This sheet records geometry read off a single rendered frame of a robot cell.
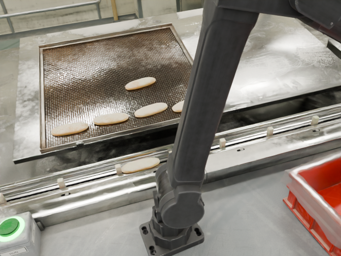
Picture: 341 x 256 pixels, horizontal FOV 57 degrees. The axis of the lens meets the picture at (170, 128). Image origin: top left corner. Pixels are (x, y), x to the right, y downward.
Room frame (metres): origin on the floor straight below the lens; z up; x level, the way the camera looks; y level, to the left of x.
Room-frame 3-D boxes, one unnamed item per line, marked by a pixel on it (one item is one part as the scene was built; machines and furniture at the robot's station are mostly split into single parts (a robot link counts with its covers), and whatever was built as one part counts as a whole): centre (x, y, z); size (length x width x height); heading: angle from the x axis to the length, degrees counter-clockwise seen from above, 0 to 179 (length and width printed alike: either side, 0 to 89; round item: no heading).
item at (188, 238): (0.38, 0.02, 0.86); 0.12 x 0.09 x 0.08; 109
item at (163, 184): (0.39, 0.00, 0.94); 0.09 x 0.05 x 0.10; 96
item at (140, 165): (0.57, 0.08, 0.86); 0.10 x 0.04 x 0.01; 103
